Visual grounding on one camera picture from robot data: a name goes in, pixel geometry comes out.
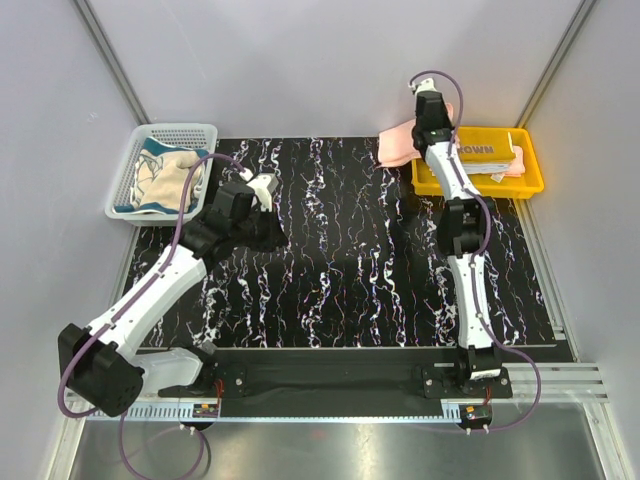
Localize small connector board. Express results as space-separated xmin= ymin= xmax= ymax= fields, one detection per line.
xmin=460 ymin=404 xmax=493 ymax=429
xmin=192 ymin=403 xmax=220 ymax=418

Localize black marble pattern mat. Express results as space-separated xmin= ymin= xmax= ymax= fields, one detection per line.
xmin=107 ymin=137 xmax=559 ymax=350

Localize light blue white towel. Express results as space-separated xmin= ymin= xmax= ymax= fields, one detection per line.
xmin=462 ymin=161 xmax=510 ymax=175

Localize teal patterned towel in basket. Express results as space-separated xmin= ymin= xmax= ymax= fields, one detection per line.
xmin=112 ymin=137 xmax=208 ymax=215

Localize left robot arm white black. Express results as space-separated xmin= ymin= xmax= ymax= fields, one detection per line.
xmin=57 ymin=173 xmax=287 ymax=418

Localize left small connector board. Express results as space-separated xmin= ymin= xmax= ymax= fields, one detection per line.
xmin=192 ymin=403 xmax=220 ymax=418

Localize yellow plastic tray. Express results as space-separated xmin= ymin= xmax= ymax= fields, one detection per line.
xmin=410 ymin=126 xmax=545 ymax=200

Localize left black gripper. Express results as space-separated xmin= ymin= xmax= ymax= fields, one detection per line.
xmin=231 ymin=202 xmax=289 ymax=253

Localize pink rabbit towel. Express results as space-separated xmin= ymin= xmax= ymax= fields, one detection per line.
xmin=491 ymin=146 xmax=526 ymax=183

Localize white perforated plastic basket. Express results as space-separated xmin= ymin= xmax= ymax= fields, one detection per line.
xmin=104 ymin=123 xmax=218 ymax=227

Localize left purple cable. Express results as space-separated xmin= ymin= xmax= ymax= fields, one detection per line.
xmin=57 ymin=153 xmax=254 ymax=476

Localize pale pink towel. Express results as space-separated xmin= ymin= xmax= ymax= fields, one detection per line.
xmin=377 ymin=115 xmax=427 ymax=168

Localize purple cable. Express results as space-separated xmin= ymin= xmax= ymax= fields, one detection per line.
xmin=57 ymin=153 xmax=254 ymax=476
xmin=409 ymin=69 xmax=544 ymax=432

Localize right small connector board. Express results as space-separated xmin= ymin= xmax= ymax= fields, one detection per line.
xmin=460 ymin=404 xmax=493 ymax=429

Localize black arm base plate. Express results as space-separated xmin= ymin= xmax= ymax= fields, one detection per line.
xmin=160 ymin=347 xmax=513 ymax=400

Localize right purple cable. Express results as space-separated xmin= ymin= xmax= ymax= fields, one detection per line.
xmin=409 ymin=69 xmax=544 ymax=432

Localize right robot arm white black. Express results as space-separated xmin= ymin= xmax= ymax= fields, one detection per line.
xmin=411 ymin=86 xmax=512 ymax=400

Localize brown towel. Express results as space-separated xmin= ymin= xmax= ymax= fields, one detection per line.
xmin=457 ymin=127 xmax=516 ymax=164

